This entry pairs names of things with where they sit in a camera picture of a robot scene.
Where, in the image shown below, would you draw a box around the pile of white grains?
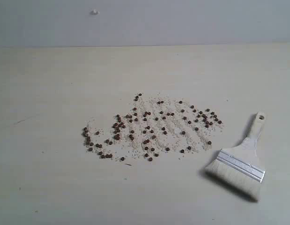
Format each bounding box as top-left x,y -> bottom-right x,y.
81,93 -> 224,164

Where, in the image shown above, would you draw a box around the white wall knob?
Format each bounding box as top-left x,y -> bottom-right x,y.
90,9 -> 100,15

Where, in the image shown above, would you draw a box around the white wide paint brush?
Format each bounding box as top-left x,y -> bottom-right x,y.
205,112 -> 266,202

